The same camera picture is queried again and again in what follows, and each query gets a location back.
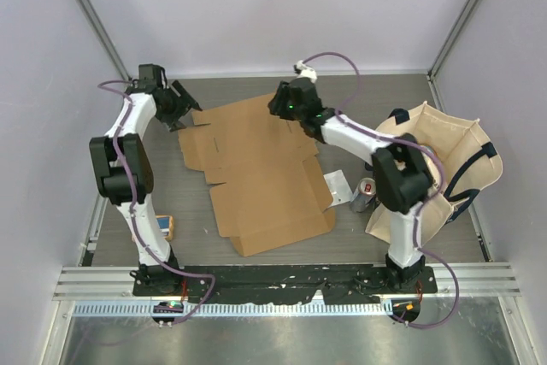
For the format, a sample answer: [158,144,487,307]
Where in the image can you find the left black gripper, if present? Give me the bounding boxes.
[156,81,201,132]

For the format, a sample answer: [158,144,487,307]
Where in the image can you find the brown cardboard box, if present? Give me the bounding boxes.
[179,94,336,256]

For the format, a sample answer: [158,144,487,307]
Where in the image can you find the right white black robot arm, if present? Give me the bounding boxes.
[268,77,434,292]

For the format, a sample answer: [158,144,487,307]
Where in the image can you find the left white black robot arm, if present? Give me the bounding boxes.
[89,63,200,296]

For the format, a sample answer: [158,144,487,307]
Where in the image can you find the clear plastic sachet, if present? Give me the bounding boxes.
[324,169,353,207]

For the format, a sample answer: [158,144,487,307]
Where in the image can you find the silver red drink can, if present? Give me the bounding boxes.
[350,177,376,213]

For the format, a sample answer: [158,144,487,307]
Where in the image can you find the yellow sponge with blue label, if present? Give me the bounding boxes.
[156,215,174,241]

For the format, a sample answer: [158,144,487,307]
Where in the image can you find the beige canvas tote bag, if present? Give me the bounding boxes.
[376,103,503,244]

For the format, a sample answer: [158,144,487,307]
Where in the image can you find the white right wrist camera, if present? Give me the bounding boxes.
[293,60,317,84]

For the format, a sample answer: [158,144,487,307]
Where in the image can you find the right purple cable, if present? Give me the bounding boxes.
[298,51,459,330]

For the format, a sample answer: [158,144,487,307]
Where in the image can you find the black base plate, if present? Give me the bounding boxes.
[129,264,438,305]

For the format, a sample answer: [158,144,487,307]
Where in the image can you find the perforated cable duct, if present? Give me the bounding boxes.
[73,299,392,318]

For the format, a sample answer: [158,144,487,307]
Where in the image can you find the aluminium frame rail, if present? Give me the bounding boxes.
[54,262,521,300]

